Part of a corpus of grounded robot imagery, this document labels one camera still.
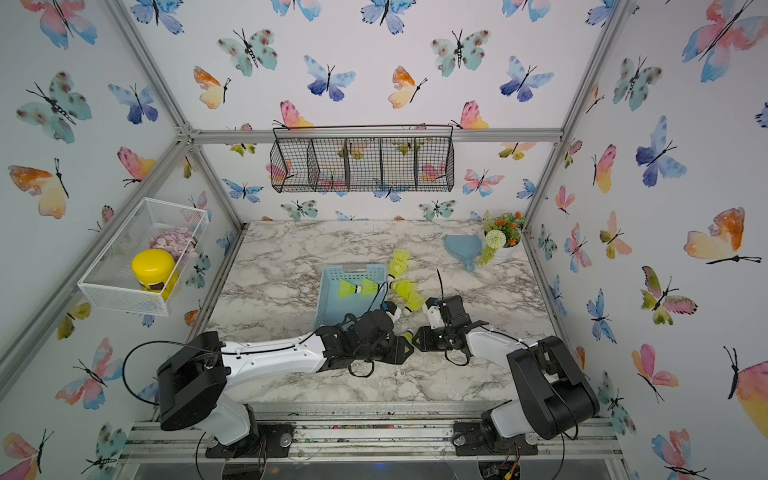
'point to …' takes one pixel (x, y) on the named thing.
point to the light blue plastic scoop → (466, 247)
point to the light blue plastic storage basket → (332, 309)
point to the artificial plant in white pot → (502, 235)
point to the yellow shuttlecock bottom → (369, 287)
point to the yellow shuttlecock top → (400, 258)
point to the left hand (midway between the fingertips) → (413, 350)
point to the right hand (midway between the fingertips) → (419, 338)
